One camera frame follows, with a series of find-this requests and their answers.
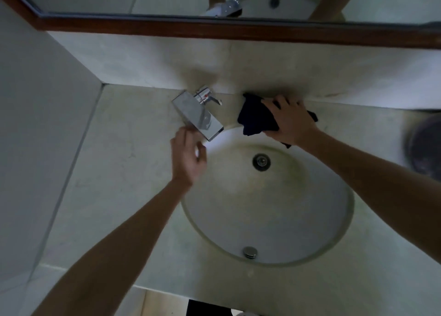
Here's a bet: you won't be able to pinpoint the beige marble sink countertop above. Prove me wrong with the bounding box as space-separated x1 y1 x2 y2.
40 83 441 316

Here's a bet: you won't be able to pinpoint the chrome sink drain stopper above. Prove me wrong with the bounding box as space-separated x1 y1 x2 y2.
252 153 272 171

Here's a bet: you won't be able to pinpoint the white oval sink basin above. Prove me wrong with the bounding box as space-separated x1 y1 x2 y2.
181 126 356 268

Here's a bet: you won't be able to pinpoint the black round tray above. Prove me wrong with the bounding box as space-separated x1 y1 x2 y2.
406 114 441 182

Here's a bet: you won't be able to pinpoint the person's left forearm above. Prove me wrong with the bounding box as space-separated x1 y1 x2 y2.
31 180 193 316

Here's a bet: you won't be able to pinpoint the wood framed wall mirror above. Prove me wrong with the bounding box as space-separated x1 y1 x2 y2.
0 0 441 50

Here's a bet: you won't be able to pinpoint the person's right hand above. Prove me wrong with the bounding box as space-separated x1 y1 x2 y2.
261 94 321 149

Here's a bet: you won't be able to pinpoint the person's left hand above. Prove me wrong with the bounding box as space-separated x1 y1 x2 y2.
170 126 208 189

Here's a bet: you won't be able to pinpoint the person's right forearm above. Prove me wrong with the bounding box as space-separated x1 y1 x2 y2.
296 133 441 265

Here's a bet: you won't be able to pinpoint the black trousers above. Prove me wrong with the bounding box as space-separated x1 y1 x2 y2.
186 299 245 316

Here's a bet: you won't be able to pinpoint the chrome square faucet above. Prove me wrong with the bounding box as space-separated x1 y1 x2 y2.
171 85 225 142

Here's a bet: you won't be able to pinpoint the dark blue cleaning cloth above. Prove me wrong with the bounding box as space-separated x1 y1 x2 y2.
237 91 319 149

